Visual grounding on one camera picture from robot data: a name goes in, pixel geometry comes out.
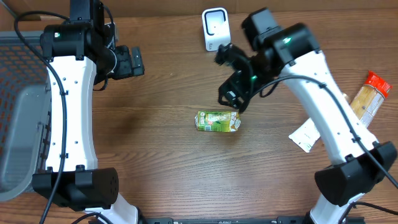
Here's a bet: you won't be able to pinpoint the orange cracker packet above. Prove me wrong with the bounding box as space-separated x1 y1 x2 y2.
350 70 393 127

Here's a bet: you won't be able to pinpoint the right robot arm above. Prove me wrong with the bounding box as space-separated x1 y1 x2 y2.
215 8 397 223

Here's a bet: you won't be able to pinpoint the white cream tube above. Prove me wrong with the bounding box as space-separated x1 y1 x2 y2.
289 118 320 153

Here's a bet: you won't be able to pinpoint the white barcode scanner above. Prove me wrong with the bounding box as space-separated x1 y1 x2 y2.
201 7 231 52

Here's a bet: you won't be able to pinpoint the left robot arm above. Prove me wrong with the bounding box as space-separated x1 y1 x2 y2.
32 1 145 223

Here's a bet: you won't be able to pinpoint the grey plastic basket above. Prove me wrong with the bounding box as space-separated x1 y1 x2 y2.
1 31 51 202

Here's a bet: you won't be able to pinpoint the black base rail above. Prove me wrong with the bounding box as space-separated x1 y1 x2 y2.
88 216 365 224

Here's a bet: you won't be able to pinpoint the green drink carton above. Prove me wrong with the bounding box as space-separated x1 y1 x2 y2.
195 111 241 133

